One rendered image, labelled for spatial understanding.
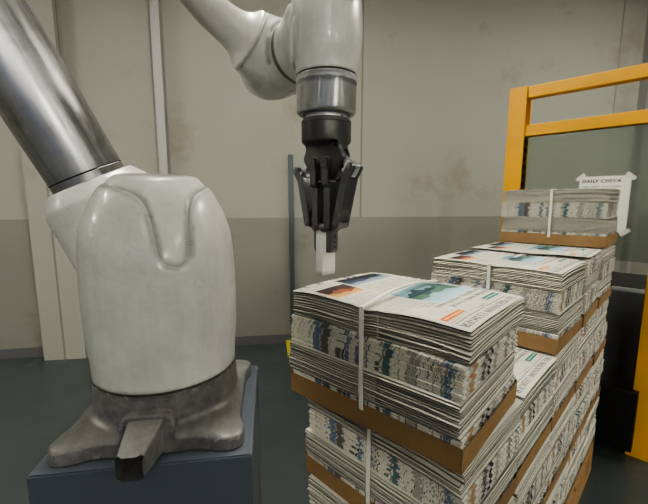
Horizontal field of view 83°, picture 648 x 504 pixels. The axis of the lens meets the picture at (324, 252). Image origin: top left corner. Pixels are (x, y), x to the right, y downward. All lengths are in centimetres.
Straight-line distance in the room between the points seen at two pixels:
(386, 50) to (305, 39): 293
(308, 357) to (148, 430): 43
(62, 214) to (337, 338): 48
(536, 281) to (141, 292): 99
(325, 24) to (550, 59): 369
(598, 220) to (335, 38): 135
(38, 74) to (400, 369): 65
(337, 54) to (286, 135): 261
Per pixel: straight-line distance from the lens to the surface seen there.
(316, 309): 73
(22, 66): 61
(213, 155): 316
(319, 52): 56
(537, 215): 176
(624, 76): 233
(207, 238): 40
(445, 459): 67
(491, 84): 381
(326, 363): 75
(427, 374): 62
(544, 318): 117
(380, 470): 84
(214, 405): 44
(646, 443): 250
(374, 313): 65
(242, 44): 68
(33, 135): 61
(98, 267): 40
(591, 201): 172
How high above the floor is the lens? 125
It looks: 8 degrees down
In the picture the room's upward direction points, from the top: straight up
